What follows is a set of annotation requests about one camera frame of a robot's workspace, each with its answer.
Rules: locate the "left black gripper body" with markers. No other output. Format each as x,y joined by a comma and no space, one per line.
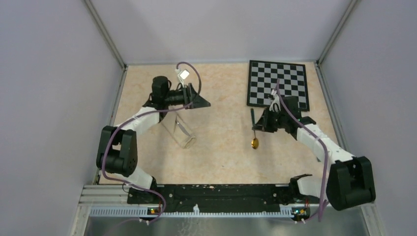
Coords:
176,98

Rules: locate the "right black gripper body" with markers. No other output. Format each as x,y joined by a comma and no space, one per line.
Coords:
274,120

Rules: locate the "gold spoon green handle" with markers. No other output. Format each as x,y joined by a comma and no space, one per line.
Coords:
255,141

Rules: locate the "silver knife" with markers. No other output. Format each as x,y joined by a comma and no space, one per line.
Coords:
184,128

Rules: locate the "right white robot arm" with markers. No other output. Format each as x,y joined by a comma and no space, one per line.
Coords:
347,180

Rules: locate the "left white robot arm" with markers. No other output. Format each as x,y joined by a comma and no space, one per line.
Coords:
118,152

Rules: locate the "black white checkerboard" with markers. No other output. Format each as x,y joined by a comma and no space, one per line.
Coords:
263,76

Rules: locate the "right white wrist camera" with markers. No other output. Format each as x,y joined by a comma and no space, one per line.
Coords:
275,101

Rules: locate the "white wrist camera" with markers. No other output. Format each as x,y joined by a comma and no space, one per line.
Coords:
275,101
182,74

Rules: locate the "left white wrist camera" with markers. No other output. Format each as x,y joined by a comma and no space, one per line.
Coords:
182,74

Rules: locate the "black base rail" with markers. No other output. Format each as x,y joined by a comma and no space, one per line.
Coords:
220,198

